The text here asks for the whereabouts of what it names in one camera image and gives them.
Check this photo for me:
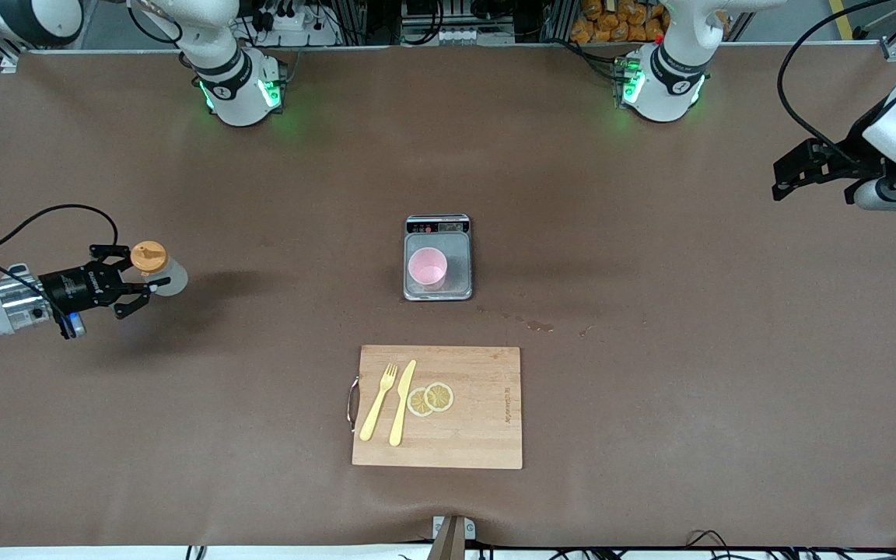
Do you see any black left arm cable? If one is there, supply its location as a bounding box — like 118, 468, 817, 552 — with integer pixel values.
776, 0, 877, 156

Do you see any pink plastic cup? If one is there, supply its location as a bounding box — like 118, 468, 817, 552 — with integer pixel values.
408, 247, 449, 292

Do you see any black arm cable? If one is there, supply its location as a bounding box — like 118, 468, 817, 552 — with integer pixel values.
0, 204, 121, 273
776, 0, 877, 156

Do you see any wooden cutting board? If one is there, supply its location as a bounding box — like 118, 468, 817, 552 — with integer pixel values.
348, 345, 523, 470

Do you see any yellow plastic fork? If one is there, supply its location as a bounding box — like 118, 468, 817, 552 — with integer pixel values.
359, 362, 399, 442

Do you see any white power strip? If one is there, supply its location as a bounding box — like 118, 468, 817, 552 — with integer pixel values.
257, 6, 340, 47

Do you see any white connector row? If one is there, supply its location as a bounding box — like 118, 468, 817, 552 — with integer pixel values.
401, 27, 515, 46

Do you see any yellow plastic knife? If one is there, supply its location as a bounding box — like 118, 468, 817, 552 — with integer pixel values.
389, 359, 417, 447

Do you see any metal table edge bracket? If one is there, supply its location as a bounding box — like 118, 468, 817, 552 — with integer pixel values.
432, 515, 477, 560

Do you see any clear orange-capped sauce bottle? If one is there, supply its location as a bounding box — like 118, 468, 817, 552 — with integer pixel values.
131, 240, 188, 298

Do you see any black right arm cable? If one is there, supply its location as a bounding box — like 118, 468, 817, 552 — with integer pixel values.
0, 204, 121, 273

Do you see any orange snack pile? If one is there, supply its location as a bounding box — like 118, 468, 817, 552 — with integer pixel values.
570, 0, 670, 44

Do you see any brown table mat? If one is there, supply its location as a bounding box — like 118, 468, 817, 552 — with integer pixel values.
0, 43, 896, 549

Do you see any silver kitchen scale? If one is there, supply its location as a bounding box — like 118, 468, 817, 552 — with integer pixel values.
404, 215, 473, 302

